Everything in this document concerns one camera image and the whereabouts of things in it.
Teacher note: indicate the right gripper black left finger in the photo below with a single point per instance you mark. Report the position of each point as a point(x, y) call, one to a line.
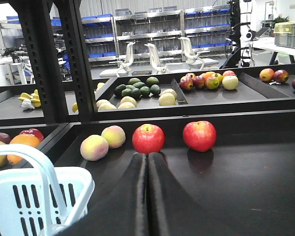
point(123, 212)

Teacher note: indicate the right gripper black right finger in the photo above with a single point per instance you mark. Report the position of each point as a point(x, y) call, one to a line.
point(172, 211)

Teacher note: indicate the light blue plastic basket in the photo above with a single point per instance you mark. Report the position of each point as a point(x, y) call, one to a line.
point(42, 200)

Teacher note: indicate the pale peach left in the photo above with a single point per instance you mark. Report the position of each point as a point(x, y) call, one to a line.
point(94, 147)

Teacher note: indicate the pale peach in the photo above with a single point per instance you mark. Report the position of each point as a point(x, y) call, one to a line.
point(114, 135)
point(94, 147)

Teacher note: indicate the pale peach right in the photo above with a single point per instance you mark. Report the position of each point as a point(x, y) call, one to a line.
point(114, 135)

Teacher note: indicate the black wooden produce stand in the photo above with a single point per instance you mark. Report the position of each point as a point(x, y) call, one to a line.
point(247, 179)

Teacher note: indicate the red bell pepper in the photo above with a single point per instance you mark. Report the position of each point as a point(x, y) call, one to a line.
point(33, 131)

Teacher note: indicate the green avocado pile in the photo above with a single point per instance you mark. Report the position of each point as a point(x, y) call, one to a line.
point(137, 89)

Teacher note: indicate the red green apple right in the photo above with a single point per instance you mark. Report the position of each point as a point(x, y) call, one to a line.
point(5, 138)

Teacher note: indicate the yellow starfruit pile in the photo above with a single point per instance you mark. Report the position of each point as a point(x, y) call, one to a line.
point(34, 97)

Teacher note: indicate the white garlic bulb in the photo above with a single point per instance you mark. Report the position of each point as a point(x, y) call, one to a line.
point(27, 104)

